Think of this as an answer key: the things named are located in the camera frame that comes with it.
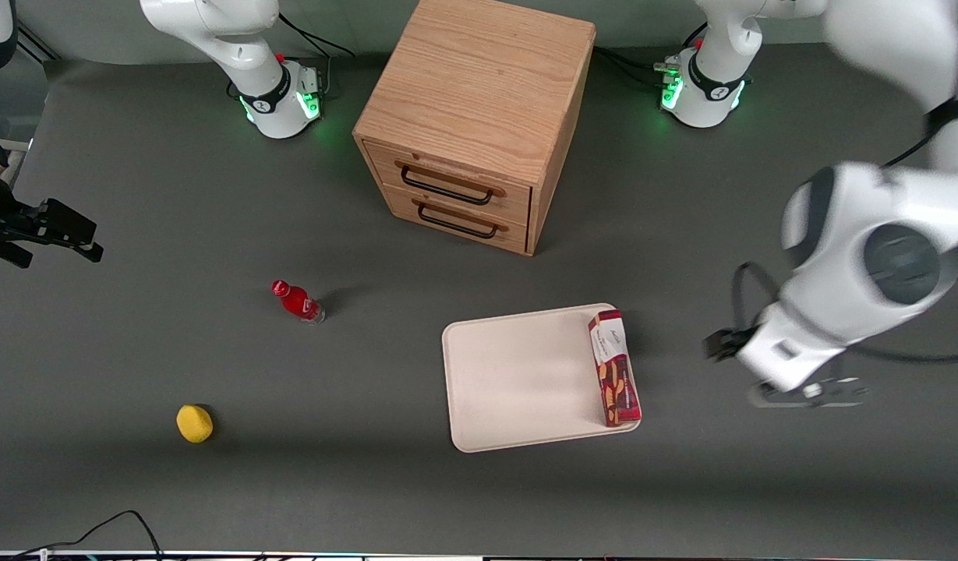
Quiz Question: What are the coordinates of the black drawer handle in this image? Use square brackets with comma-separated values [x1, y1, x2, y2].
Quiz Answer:
[399, 161, 505, 206]
[415, 198, 507, 240]

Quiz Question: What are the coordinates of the red cookie box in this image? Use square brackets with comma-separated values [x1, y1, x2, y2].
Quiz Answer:
[587, 309, 642, 428]

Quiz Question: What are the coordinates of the wooden two-drawer cabinet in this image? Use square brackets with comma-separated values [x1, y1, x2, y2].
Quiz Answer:
[352, 0, 597, 257]

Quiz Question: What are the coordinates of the red plastic bottle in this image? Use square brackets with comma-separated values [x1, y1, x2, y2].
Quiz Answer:
[270, 280, 326, 326]

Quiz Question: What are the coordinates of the wooden drawer front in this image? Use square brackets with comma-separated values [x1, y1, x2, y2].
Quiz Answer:
[383, 184, 529, 255]
[363, 141, 533, 228]

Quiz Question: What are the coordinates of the yellow lemon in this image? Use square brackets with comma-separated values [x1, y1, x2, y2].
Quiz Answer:
[175, 404, 214, 445]

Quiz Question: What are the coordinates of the white rectangular tray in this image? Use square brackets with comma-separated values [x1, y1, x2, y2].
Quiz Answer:
[441, 303, 642, 453]

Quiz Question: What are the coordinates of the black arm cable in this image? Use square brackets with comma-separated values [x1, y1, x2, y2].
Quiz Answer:
[841, 343, 958, 366]
[730, 261, 783, 344]

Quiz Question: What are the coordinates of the black table-edge cable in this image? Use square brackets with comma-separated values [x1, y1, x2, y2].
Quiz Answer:
[7, 510, 164, 561]

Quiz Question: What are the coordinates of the black base cable bundle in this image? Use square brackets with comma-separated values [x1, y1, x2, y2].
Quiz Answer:
[593, 45, 671, 90]

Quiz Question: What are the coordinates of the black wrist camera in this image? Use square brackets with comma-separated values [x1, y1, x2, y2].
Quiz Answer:
[702, 326, 754, 364]

